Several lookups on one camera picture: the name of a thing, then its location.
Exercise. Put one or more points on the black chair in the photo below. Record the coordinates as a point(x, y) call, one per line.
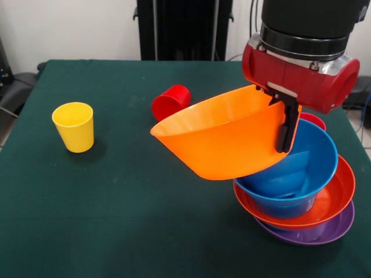
point(16, 89)

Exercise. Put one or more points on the straight-walled teal blue bowl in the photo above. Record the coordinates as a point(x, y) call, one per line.
point(287, 211)

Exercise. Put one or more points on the pink-red cup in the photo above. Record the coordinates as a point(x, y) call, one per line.
point(314, 119)

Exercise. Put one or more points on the large blue bowl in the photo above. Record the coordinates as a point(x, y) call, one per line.
point(319, 162)

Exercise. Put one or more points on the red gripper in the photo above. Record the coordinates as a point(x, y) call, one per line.
point(304, 84)

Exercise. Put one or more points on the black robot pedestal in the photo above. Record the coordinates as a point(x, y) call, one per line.
point(179, 29)

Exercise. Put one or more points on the shallow purple bowl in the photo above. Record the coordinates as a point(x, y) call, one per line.
point(336, 228)

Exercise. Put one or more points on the small dark blue bowl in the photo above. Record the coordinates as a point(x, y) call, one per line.
point(292, 173)

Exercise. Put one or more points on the large orange bowl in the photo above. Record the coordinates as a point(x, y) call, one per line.
point(226, 144)

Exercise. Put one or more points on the black table clamp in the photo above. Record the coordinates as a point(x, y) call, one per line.
point(40, 66)

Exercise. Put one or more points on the black base with knob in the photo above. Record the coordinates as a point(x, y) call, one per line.
point(360, 92)

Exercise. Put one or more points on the shallow red-orange bowl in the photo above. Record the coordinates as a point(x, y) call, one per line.
point(339, 191)

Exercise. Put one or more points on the yellow cup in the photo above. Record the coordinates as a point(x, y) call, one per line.
point(75, 133)

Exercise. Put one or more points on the dark green tablecloth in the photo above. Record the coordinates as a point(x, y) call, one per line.
point(116, 231)

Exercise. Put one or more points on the red cup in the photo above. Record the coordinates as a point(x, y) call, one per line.
point(168, 104)

